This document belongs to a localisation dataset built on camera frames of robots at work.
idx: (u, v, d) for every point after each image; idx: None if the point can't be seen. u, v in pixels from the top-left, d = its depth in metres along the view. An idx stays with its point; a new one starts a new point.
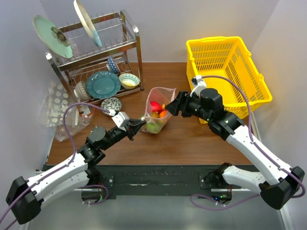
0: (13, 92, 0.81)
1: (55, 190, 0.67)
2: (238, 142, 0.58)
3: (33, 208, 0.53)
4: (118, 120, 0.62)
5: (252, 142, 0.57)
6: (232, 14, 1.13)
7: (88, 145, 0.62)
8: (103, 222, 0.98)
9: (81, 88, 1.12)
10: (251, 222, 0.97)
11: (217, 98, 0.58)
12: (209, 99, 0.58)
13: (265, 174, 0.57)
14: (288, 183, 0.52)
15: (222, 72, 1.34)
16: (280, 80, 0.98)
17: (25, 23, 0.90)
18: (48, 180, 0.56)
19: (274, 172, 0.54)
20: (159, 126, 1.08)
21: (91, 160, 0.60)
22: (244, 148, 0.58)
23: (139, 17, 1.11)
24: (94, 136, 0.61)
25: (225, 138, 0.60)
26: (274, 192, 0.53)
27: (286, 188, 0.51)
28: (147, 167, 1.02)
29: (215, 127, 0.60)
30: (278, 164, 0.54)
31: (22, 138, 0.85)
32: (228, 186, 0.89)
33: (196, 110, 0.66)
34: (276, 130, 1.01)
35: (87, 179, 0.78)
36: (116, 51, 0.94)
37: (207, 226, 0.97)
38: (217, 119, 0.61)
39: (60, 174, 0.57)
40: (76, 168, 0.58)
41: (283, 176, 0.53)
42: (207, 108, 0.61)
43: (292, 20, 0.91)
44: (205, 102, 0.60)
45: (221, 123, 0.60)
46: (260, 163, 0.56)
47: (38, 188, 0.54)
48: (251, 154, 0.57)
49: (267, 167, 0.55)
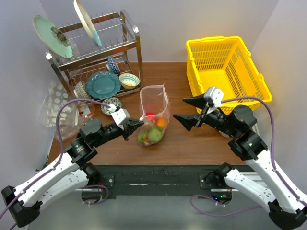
0: (14, 93, 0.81)
1: (54, 192, 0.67)
2: (260, 167, 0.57)
3: (25, 214, 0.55)
4: (119, 118, 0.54)
5: (274, 169, 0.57)
6: (232, 15, 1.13)
7: (79, 141, 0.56)
8: (103, 222, 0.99)
9: (81, 88, 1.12)
10: (251, 222, 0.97)
11: (252, 122, 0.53)
12: (243, 121, 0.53)
13: (280, 201, 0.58)
14: (304, 215, 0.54)
15: (223, 72, 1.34)
16: (280, 81, 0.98)
17: (25, 23, 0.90)
18: (34, 187, 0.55)
19: (292, 202, 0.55)
20: (160, 131, 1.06)
21: (80, 158, 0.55)
22: (265, 175, 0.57)
23: (139, 17, 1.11)
24: (88, 128, 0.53)
25: (245, 159, 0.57)
26: (289, 221, 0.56)
27: (302, 220, 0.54)
28: (147, 167, 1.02)
29: (236, 148, 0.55)
30: (298, 195, 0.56)
31: (22, 138, 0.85)
32: (228, 186, 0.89)
33: (219, 124, 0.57)
34: (276, 131, 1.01)
35: (86, 179, 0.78)
36: (116, 51, 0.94)
37: (206, 226, 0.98)
38: (240, 139, 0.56)
39: (46, 179, 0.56)
40: (63, 171, 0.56)
41: (301, 207, 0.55)
42: (235, 127, 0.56)
43: (292, 20, 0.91)
44: (236, 123, 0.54)
45: (245, 146, 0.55)
46: (277, 190, 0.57)
47: (24, 197, 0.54)
48: (270, 181, 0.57)
49: (286, 197, 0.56)
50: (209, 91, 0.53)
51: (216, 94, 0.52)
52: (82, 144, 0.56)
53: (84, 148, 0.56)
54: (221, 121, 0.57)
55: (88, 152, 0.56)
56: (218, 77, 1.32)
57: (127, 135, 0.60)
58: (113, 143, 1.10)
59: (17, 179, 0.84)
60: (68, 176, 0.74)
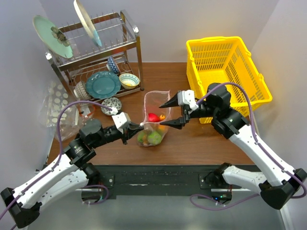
0: (13, 93, 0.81)
1: (54, 193, 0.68)
2: (242, 142, 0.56)
3: (25, 216, 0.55)
4: (119, 121, 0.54)
5: (256, 142, 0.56)
6: (232, 15, 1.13)
7: (77, 142, 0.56)
8: (103, 222, 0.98)
9: (81, 88, 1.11)
10: (251, 222, 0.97)
11: (226, 96, 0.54)
12: (218, 96, 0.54)
13: (266, 175, 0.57)
14: (290, 186, 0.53)
15: (223, 72, 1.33)
16: (280, 80, 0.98)
17: (25, 23, 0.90)
18: (33, 189, 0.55)
19: (277, 174, 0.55)
20: (160, 134, 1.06)
21: (79, 159, 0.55)
22: (248, 148, 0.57)
23: (139, 17, 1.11)
24: (88, 129, 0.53)
25: (228, 137, 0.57)
26: (277, 194, 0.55)
27: (289, 190, 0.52)
28: (147, 166, 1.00)
29: (218, 126, 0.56)
30: (282, 166, 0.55)
31: (22, 138, 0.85)
32: (228, 186, 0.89)
33: (203, 111, 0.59)
34: (276, 131, 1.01)
35: (86, 179, 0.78)
36: (116, 51, 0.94)
37: (206, 226, 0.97)
38: (221, 118, 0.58)
39: (45, 180, 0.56)
40: (62, 172, 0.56)
41: (287, 178, 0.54)
42: (213, 105, 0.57)
43: (292, 20, 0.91)
44: (212, 99, 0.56)
45: (226, 122, 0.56)
46: (262, 164, 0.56)
47: (23, 199, 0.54)
48: (254, 155, 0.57)
49: (270, 169, 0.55)
50: (181, 97, 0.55)
51: (190, 97, 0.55)
52: (80, 145, 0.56)
53: (83, 150, 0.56)
54: (203, 108, 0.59)
55: (86, 153, 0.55)
56: (218, 77, 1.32)
57: (125, 139, 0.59)
58: (113, 143, 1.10)
59: (17, 179, 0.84)
60: (68, 177, 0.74)
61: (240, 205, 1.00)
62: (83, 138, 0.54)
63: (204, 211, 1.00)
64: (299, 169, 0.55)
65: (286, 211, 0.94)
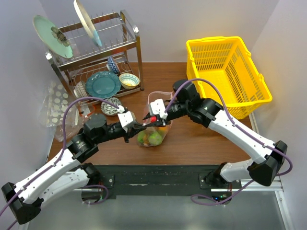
0: (13, 93, 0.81)
1: (55, 189, 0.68)
2: (220, 126, 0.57)
3: (26, 211, 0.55)
4: (125, 120, 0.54)
5: (233, 124, 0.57)
6: (232, 15, 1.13)
7: (80, 137, 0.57)
8: (103, 222, 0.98)
9: (81, 88, 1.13)
10: (251, 222, 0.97)
11: (190, 86, 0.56)
12: (182, 88, 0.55)
13: (251, 155, 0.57)
14: (274, 159, 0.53)
15: (223, 72, 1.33)
16: (280, 81, 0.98)
17: (25, 23, 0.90)
18: (34, 184, 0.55)
19: (259, 150, 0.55)
20: (161, 135, 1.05)
21: (81, 154, 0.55)
22: (228, 132, 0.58)
23: (139, 17, 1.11)
24: (93, 123, 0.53)
25: (207, 125, 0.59)
26: (263, 171, 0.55)
27: (273, 164, 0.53)
28: (147, 166, 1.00)
29: (194, 116, 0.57)
30: (262, 141, 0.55)
31: (22, 138, 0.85)
32: (228, 186, 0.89)
33: (178, 111, 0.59)
34: (276, 130, 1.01)
35: (87, 179, 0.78)
36: (115, 51, 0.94)
37: (206, 226, 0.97)
38: (195, 109, 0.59)
39: (47, 176, 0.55)
40: (64, 167, 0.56)
41: (268, 152, 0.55)
42: (183, 100, 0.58)
43: (292, 20, 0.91)
44: (180, 94, 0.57)
45: (201, 111, 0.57)
46: (243, 143, 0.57)
47: (24, 194, 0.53)
48: (234, 136, 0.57)
49: (252, 147, 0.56)
50: (150, 108, 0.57)
51: (158, 107, 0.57)
52: (83, 140, 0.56)
53: (85, 144, 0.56)
54: (177, 109, 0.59)
55: (88, 148, 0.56)
56: (218, 77, 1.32)
57: (128, 137, 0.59)
58: (113, 143, 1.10)
59: (17, 179, 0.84)
60: (69, 175, 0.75)
61: (240, 205, 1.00)
62: (86, 132, 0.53)
63: (203, 211, 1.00)
64: (279, 142, 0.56)
65: (286, 210, 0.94)
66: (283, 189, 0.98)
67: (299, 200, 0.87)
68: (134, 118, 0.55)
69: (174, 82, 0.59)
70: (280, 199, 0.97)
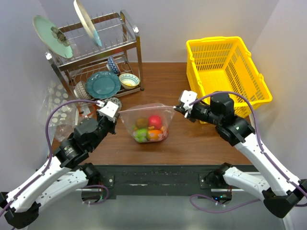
0: (13, 93, 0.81)
1: (53, 194, 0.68)
2: (248, 150, 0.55)
3: (20, 217, 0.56)
4: (112, 109, 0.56)
5: (262, 151, 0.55)
6: (232, 14, 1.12)
7: (69, 143, 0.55)
8: (103, 222, 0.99)
9: (81, 88, 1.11)
10: (251, 222, 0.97)
11: (229, 102, 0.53)
12: (220, 102, 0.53)
13: (271, 184, 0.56)
14: (296, 196, 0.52)
15: (223, 72, 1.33)
16: (280, 81, 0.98)
17: (25, 23, 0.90)
18: (24, 193, 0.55)
19: (282, 184, 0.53)
20: (140, 132, 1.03)
21: (70, 161, 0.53)
22: (253, 157, 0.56)
23: (139, 17, 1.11)
24: (84, 128, 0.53)
25: (234, 144, 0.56)
26: (280, 204, 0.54)
27: (293, 201, 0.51)
28: (147, 166, 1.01)
29: (223, 133, 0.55)
30: (287, 176, 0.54)
31: (22, 138, 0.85)
32: (227, 186, 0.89)
33: (204, 116, 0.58)
34: (276, 131, 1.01)
35: (86, 179, 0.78)
36: (115, 51, 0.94)
37: (206, 226, 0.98)
38: (226, 125, 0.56)
39: (36, 186, 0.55)
40: (52, 176, 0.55)
41: (291, 189, 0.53)
42: (217, 112, 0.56)
43: (292, 20, 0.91)
44: (217, 108, 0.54)
45: (231, 129, 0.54)
46: (267, 174, 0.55)
47: (16, 204, 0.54)
48: (260, 164, 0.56)
49: (276, 179, 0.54)
50: (181, 96, 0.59)
51: (188, 98, 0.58)
52: (71, 146, 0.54)
53: (75, 150, 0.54)
54: (205, 113, 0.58)
55: (78, 154, 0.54)
56: (218, 77, 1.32)
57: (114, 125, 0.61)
58: (113, 143, 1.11)
59: (17, 179, 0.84)
60: (68, 177, 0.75)
61: None
62: (76, 136, 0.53)
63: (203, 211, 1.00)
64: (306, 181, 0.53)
65: None
66: None
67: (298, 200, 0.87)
68: (116, 104, 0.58)
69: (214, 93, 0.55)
70: None
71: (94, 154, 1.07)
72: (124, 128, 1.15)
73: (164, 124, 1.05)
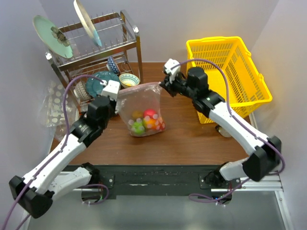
0: (13, 92, 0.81)
1: (63, 184, 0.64)
2: (218, 116, 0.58)
3: (41, 201, 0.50)
4: (115, 86, 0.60)
5: (230, 115, 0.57)
6: (232, 14, 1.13)
7: (82, 121, 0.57)
8: (103, 222, 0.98)
9: (81, 88, 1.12)
10: (251, 222, 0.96)
11: (203, 77, 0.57)
12: (194, 76, 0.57)
13: (243, 145, 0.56)
14: (264, 150, 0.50)
15: (223, 72, 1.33)
16: (280, 81, 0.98)
17: (25, 22, 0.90)
18: (44, 172, 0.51)
19: (250, 141, 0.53)
20: (138, 124, 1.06)
21: (87, 137, 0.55)
22: (223, 121, 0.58)
23: (139, 17, 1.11)
24: (98, 103, 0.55)
25: (207, 116, 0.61)
26: (253, 163, 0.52)
27: (262, 155, 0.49)
28: (147, 166, 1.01)
29: (197, 105, 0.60)
30: (254, 132, 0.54)
31: (21, 138, 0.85)
32: (228, 186, 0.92)
33: (183, 89, 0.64)
34: (277, 131, 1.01)
35: (89, 176, 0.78)
36: (115, 51, 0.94)
37: (206, 226, 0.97)
38: (200, 97, 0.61)
39: (55, 162, 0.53)
40: (71, 152, 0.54)
41: (260, 144, 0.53)
42: (193, 86, 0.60)
43: (292, 20, 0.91)
44: (192, 81, 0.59)
45: (204, 101, 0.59)
46: (238, 134, 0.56)
47: (36, 183, 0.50)
48: (230, 127, 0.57)
49: (244, 137, 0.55)
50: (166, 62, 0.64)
51: (170, 63, 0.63)
52: (85, 123, 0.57)
53: (89, 127, 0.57)
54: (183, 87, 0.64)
55: (92, 131, 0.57)
56: (218, 77, 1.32)
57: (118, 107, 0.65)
58: (114, 143, 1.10)
59: None
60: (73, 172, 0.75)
61: (241, 205, 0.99)
62: (91, 112, 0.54)
63: (203, 211, 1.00)
64: (274, 137, 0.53)
65: (287, 211, 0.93)
66: (283, 189, 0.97)
67: (299, 200, 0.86)
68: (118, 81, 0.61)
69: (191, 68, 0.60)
70: (280, 199, 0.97)
71: (94, 154, 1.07)
72: (124, 128, 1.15)
73: (158, 115, 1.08)
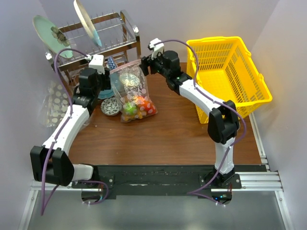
0: (12, 92, 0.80)
1: None
2: (185, 91, 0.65)
3: (66, 162, 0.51)
4: (100, 58, 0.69)
5: (194, 87, 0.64)
6: (232, 14, 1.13)
7: (79, 94, 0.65)
8: (103, 222, 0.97)
9: None
10: (252, 222, 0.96)
11: (175, 59, 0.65)
12: (168, 58, 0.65)
13: (206, 112, 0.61)
14: (218, 110, 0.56)
15: (222, 72, 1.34)
16: (280, 81, 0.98)
17: (25, 22, 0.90)
18: (63, 134, 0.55)
19: (209, 105, 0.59)
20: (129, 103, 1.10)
21: (88, 103, 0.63)
22: (190, 95, 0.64)
23: (139, 17, 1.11)
24: (87, 72, 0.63)
25: (179, 93, 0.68)
26: (211, 122, 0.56)
27: (217, 113, 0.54)
28: (147, 166, 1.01)
29: (169, 84, 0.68)
30: (212, 98, 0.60)
31: (21, 138, 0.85)
32: (228, 186, 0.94)
33: (158, 67, 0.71)
34: (277, 130, 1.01)
35: (92, 166, 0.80)
36: (115, 51, 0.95)
37: (206, 226, 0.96)
38: (172, 77, 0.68)
39: (70, 126, 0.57)
40: (80, 116, 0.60)
41: (217, 107, 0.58)
42: (167, 66, 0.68)
43: (292, 20, 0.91)
44: (166, 62, 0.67)
45: (175, 81, 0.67)
46: (200, 103, 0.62)
47: (59, 145, 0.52)
48: (194, 98, 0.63)
49: (204, 103, 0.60)
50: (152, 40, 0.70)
51: (155, 40, 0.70)
52: (82, 95, 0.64)
53: (86, 97, 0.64)
54: (159, 65, 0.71)
55: (90, 99, 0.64)
56: (218, 77, 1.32)
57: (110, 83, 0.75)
58: (113, 143, 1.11)
59: (17, 179, 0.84)
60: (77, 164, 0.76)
61: (241, 205, 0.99)
62: (83, 82, 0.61)
63: (204, 211, 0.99)
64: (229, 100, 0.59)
65: (287, 211, 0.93)
66: (283, 189, 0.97)
67: (299, 201, 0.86)
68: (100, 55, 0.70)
69: (167, 51, 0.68)
70: (280, 199, 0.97)
71: (94, 155, 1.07)
72: (124, 128, 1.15)
73: (146, 92, 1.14)
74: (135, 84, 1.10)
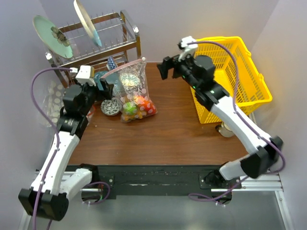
0: (12, 92, 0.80)
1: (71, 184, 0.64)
2: (222, 112, 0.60)
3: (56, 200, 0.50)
4: (86, 70, 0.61)
5: (235, 111, 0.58)
6: (232, 14, 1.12)
7: (66, 117, 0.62)
8: (103, 222, 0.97)
9: None
10: (252, 222, 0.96)
11: (210, 67, 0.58)
12: (202, 67, 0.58)
13: (245, 143, 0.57)
14: (265, 150, 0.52)
15: (222, 72, 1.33)
16: (280, 81, 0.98)
17: (25, 22, 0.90)
18: (51, 173, 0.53)
19: (253, 140, 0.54)
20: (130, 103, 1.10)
21: (77, 127, 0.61)
22: (228, 118, 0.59)
23: (139, 17, 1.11)
24: (71, 94, 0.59)
25: (210, 108, 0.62)
26: (254, 160, 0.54)
27: (264, 155, 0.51)
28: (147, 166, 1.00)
29: (199, 97, 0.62)
30: (258, 132, 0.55)
31: (21, 138, 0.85)
32: None
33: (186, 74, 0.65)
34: (277, 130, 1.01)
35: (89, 171, 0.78)
36: (115, 51, 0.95)
37: (206, 226, 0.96)
38: (204, 89, 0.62)
39: (57, 161, 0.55)
40: (68, 146, 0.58)
41: (262, 144, 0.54)
42: (198, 76, 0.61)
43: (292, 20, 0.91)
44: (198, 71, 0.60)
45: (207, 94, 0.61)
46: (240, 132, 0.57)
47: (47, 185, 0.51)
48: (233, 123, 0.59)
49: (246, 135, 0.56)
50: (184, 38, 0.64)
51: (189, 40, 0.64)
52: (70, 118, 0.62)
53: (74, 120, 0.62)
54: (187, 72, 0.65)
55: (79, 121, 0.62)
56: (218, 77, 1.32)
57: (107, 93, 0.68)
58: (113, 143, 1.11)
59: (16, 178, 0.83)
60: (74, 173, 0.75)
61: (241, 205, 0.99)
62: (69, 105, 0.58)
63: (203, 211, 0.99)
64: (277, 136, 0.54)
65: (287, 211, 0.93)
66: (283, 189, 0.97)
67: (299, 201, 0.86)
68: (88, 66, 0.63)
69: (199, 58, 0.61)
70: (280, 199, 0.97)
71: (94, 155, 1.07)
72: (124, 128, 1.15)
73: (146, 92, 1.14)
74: (134, 84, 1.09)
